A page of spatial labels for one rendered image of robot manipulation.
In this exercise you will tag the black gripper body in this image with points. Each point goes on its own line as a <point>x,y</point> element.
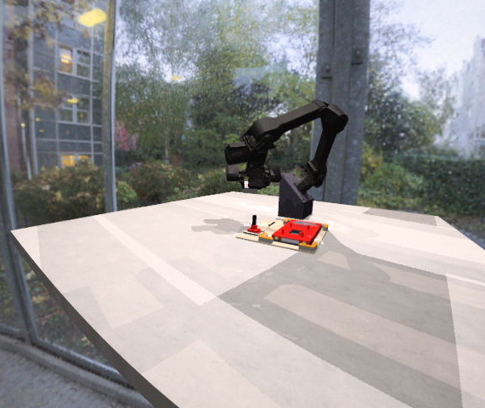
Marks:
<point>234,173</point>

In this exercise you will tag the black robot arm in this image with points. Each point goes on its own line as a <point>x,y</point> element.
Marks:
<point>269,129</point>

